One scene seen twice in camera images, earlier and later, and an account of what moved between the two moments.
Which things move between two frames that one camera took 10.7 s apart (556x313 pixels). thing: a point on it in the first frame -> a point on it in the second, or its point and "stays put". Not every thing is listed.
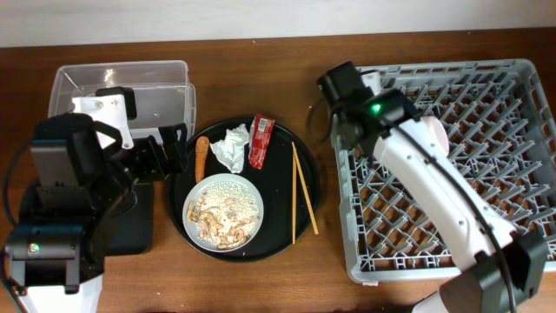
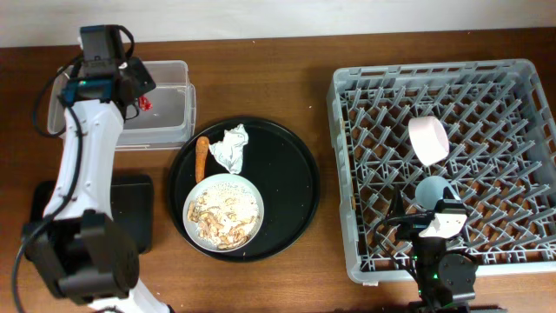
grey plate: (223, 212) stays put
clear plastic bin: (163, 94) stays put
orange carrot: (202, 146) stays put
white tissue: (230, 148) stays put
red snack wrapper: (261, 136) -> (144, 103)
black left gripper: (156, 163) -> (138, 66)
